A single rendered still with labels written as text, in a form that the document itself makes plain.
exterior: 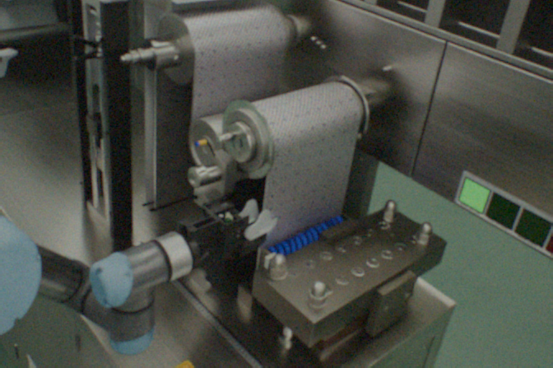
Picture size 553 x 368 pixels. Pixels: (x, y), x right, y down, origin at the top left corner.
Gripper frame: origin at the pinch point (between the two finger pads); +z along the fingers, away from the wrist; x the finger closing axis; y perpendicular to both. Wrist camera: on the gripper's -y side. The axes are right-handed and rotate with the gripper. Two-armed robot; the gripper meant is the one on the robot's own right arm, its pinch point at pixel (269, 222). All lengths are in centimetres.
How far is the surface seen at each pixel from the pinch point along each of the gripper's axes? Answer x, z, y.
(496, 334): -7, 135, -109
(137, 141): 71, 12, -19
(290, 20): 30.3, 29.0, 27.1
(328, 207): -0.3, 16.7, -2.6
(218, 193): 7.8, -6.8, 4.6
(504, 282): 9, 169, -110
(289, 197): -0.3, 4.1, 4.5
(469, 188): -22.7, 29.4, 10.1
